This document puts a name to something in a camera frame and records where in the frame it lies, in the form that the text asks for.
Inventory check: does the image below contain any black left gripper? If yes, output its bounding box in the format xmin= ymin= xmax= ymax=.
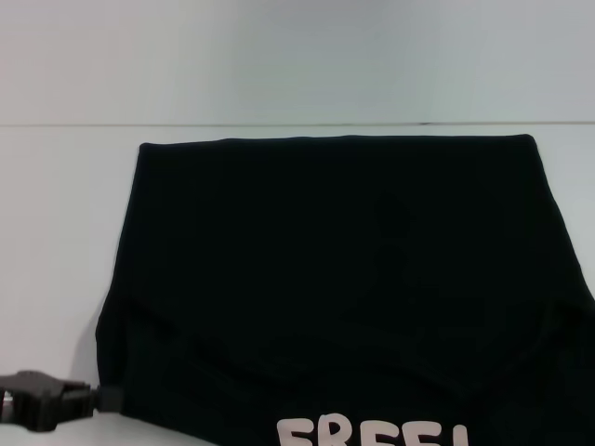
xmin=0 ymin=370 xmax=123 ymax=431

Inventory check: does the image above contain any black shirt with FREE print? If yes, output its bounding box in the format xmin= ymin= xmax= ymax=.
xmin=95 ymin=133 xmax=595 ymax=446

